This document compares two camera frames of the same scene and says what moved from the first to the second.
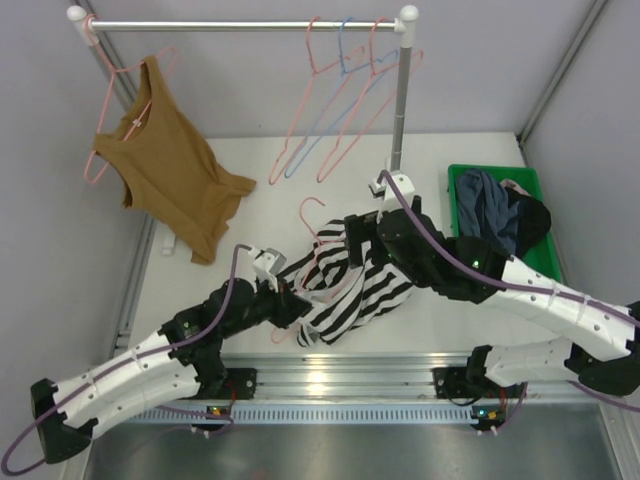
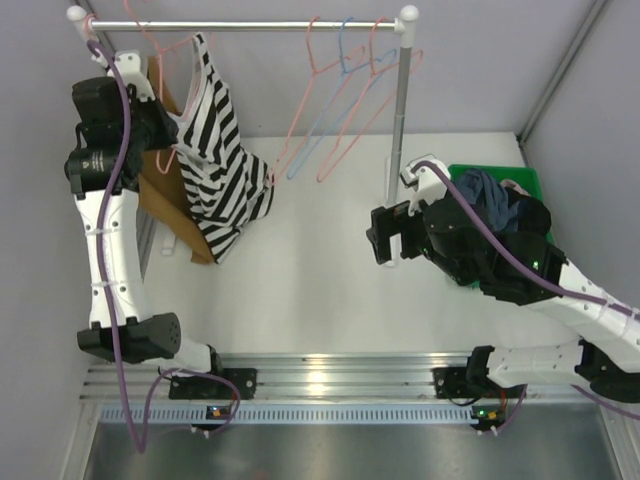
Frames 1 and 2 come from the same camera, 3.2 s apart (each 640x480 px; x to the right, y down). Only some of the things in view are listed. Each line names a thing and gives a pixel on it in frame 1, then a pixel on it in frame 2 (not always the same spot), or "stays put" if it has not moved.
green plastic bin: [544, 255] stays put
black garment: [533, 220] stays put
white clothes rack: [403, 24] stays put
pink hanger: [299, 287] -> [161, 53]
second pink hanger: [360, 50] stays put
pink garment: [513, 184] stays put
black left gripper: [292, 307] -> [157, 123]
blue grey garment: [485, 210] stays put
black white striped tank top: [340, 297] -> [226, 186]
